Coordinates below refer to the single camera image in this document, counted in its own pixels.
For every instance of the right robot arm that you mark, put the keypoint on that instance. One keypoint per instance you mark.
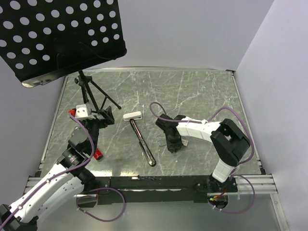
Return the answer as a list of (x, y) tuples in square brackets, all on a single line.
[(229, 141)]

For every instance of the black tripod stand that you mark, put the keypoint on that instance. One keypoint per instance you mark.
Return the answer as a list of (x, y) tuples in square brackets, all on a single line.
[(83, 81)]

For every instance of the staple tray with staples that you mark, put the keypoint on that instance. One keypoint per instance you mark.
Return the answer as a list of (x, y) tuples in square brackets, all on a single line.
[(162, 143)]

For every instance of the red cylindrical object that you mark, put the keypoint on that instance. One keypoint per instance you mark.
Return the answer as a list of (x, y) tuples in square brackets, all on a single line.
[(98, 155)]

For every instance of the aluminium extrusion rail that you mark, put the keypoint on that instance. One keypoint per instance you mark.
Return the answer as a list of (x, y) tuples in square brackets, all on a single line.
[(262, 184)]

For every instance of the black perforated music stand desk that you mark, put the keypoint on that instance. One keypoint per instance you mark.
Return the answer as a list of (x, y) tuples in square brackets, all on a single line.
[(43, 40)]

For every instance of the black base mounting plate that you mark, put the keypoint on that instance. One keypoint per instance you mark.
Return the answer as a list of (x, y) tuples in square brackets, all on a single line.
[(147, 189)]

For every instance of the black stapler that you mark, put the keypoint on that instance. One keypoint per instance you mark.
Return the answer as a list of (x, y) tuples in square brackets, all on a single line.
[(146, 151)]

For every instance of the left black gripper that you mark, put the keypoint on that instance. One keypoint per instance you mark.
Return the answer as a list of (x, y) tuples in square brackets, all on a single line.
[(108, 118)]

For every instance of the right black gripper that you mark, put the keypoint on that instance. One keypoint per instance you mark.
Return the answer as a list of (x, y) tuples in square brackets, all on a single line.
[(171, 146)]

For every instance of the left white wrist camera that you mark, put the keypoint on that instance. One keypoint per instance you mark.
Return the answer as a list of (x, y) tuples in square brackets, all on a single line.
[(82, 112)]

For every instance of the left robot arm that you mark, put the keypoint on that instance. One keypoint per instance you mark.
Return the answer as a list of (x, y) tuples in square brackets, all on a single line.
[(66, 178)]

